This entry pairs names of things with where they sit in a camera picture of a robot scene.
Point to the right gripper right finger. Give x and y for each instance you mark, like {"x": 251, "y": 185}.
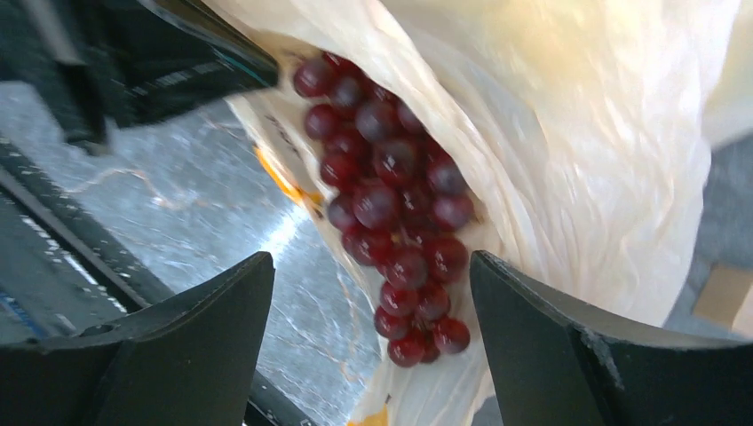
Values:
{"x": 557, "y": 360}

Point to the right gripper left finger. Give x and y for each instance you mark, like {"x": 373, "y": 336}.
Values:
{"x": 188, "y": 360}

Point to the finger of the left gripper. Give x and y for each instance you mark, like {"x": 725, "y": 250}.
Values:
{"x": 126, "y": 63}

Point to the red fake grape bunch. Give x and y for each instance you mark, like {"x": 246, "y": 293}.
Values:
{"x": 399, "y": 203}

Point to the beige plastic banana-print bag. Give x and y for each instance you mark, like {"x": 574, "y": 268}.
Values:
{"x": 585, "y": 131}

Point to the small wooden block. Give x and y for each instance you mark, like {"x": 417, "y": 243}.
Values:
{"x": 726, "y": 299}

